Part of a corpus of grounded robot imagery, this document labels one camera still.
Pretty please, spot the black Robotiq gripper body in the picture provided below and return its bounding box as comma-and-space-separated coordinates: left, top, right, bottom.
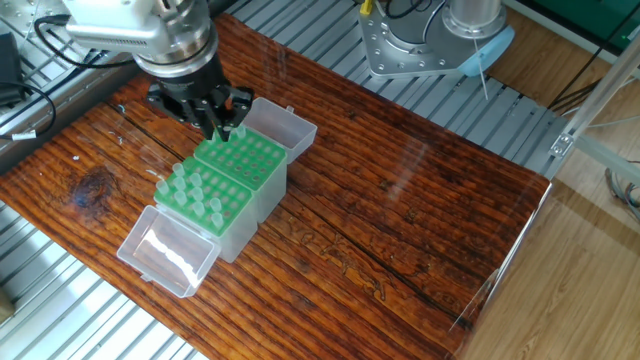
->
146, 55, 233, 109

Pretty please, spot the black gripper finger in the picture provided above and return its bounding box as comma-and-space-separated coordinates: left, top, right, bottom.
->
215, 88, 257, 141
147, 85, 223, 141

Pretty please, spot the green rack clear tip box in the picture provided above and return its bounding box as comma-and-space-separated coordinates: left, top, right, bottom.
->
193, 96, 319, 223
117, 158, 261, 299

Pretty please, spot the perforated silver metal plate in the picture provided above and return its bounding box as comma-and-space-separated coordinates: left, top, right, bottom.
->
0, 0, 66, 39

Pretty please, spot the small black device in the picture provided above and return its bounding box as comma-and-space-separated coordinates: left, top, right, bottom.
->
0, 35, 21, 89

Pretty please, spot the glossy wooden table board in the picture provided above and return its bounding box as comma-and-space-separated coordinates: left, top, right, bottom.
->
0, 20, 554, 360

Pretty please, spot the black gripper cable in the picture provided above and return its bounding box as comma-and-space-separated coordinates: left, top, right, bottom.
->
30, 15, 136, 66
0, 78, 61, 139

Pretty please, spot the silver robot mount plate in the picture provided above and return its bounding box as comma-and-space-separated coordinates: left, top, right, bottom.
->
358, 8, 473, 83

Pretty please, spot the aluminium frame post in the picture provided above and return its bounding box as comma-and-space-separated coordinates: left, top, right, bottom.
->
548, 50, 640, 166

